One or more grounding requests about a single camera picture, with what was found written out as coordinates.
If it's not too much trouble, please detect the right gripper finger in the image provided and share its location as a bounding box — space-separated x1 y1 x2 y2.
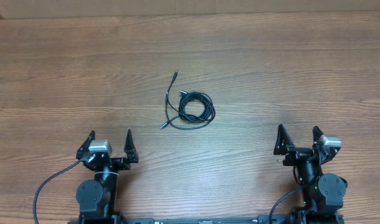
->
312 126 325 144
273 123 295 155

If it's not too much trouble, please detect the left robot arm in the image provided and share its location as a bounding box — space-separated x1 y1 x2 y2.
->
76 129 139 224

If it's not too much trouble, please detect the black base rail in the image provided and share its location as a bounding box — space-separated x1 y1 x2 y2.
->
68 215 345 224

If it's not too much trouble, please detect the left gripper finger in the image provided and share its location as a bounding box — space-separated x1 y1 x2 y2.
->
124 129 139 163
76 130 95 159

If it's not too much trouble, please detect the black usb cable three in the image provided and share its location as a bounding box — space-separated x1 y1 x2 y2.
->
164 93 214 131

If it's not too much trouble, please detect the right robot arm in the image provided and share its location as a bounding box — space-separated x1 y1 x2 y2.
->
268 124 348 223

